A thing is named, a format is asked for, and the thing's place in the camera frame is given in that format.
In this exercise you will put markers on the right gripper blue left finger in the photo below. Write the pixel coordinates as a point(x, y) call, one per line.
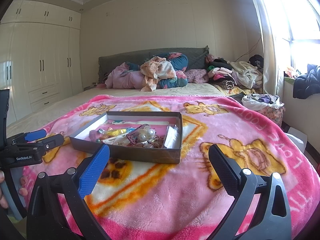
point(90, 169)

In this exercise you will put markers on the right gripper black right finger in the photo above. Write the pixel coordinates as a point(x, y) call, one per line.
point(227, 170)

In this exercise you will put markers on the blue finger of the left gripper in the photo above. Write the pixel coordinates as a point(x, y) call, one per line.
point(35, 135)

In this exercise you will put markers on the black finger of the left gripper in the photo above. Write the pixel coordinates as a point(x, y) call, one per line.
point(53, 141)

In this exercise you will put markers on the pink fuzzy pompom clip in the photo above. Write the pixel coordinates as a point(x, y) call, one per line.
point(96, 136)

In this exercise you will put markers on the white pink hair claw clip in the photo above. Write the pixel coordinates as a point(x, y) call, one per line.
point(117, 141)

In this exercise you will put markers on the red ball earrings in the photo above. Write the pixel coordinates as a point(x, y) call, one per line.
point(172, 137)

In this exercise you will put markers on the dotted sheer bow hair clip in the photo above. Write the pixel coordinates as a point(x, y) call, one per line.
point(156, 142)

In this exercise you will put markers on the cream bow clip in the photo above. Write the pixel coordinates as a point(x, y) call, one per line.
point(146, 133)

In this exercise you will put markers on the beige bed sheet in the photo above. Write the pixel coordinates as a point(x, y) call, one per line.
point(42, 117)

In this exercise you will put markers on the cream built-in wardrobe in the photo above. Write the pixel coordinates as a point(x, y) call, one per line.
point(40, 56)

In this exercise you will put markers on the floral laundry bag with clothes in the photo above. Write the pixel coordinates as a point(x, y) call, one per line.
point(266, 104)

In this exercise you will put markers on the dark shallow cardboard tray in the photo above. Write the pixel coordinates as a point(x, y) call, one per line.
point(80, 139)

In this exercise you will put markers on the pile of mixed clothes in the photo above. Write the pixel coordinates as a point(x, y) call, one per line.
point(244, 75)

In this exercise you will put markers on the pink bundled quilt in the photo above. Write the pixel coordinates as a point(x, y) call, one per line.
point(125, 76)

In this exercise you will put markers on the pink knitted garment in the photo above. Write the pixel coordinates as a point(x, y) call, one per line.
point(197, 76)

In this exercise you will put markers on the dark jacket on windowsill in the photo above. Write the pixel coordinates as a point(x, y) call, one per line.
point(307, 84)

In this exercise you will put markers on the cream curtain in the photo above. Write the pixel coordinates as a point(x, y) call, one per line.
point(273, 76)

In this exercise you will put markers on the dark blue floral quilt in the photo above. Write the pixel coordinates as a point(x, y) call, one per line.
point(179, 62)

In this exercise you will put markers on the orange white patterned cloth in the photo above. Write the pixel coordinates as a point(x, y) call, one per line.
point(155, 70)

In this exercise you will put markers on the window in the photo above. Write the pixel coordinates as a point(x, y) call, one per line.
point(296, 28)

